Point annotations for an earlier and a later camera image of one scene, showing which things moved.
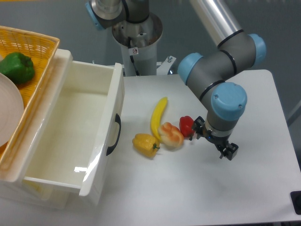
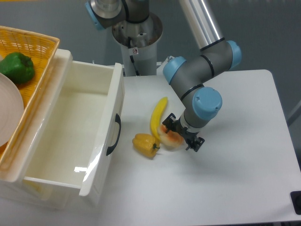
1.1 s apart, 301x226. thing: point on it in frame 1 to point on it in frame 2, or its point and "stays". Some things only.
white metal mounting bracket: [163, 67] stays
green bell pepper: [19, 68] stays
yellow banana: [157, 117] stays
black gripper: [231, 149] to [186, 135]
